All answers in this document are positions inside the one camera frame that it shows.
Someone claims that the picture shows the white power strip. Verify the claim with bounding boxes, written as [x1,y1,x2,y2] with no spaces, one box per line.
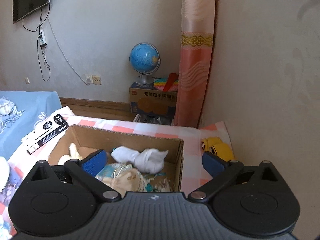
[40,28,47,48]

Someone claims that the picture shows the printed cardboard storage box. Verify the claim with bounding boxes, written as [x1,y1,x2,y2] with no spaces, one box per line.
[129,82,177,118]

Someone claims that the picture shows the clear jar white lid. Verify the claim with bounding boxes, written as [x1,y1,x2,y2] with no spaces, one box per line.
[0,157,15,206]

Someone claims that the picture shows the brown cardboard box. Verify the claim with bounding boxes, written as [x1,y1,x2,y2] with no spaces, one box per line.
[48,125,183,193]

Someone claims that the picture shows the cream embroidered sachet pouch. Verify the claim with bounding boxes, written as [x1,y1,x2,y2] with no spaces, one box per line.
[102,168,149,197]

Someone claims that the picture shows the black hanging cables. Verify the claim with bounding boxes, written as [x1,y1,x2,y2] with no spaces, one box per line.
[22,7,52,82]

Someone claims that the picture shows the yellow toy car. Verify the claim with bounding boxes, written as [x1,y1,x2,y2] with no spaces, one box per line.
[201,137,235,162]

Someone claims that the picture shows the rainbow pop toy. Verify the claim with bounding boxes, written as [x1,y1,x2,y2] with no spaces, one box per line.
[153,73,178,92]

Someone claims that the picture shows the blue floral sofa cover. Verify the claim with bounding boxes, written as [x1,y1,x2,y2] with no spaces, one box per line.
[1,90,62,160]

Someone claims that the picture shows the white wall socket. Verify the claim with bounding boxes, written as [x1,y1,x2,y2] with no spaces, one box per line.
[85,74,93,85]

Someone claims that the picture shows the white sock ball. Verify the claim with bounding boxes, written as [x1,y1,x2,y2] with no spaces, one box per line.
[111,146,169,174]

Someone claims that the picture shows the white blue fringed scarf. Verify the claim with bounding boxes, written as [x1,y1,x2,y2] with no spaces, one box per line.
[0,97,24,134]

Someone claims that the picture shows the black white pen box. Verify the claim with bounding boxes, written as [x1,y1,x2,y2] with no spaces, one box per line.
[21,113,69,154]

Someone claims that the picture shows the blue desk globe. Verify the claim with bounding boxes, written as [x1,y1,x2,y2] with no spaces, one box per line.
[129,42,161,85]

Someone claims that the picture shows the beige wall socket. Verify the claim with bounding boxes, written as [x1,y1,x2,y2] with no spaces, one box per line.
[92,75,101,85]

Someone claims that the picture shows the checkered orange white tablecloth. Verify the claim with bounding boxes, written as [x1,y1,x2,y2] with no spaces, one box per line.
[0,106,234,238]

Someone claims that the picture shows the cream hair scrunchie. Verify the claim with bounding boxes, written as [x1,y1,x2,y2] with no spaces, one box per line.
[57,143,82,165]

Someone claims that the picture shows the blue embroidered sachet pouch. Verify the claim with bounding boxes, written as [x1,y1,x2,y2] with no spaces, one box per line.
[95,163,133,181]

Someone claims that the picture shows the orange pink curtain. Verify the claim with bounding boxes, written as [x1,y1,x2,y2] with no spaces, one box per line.
[174,0,216,127]

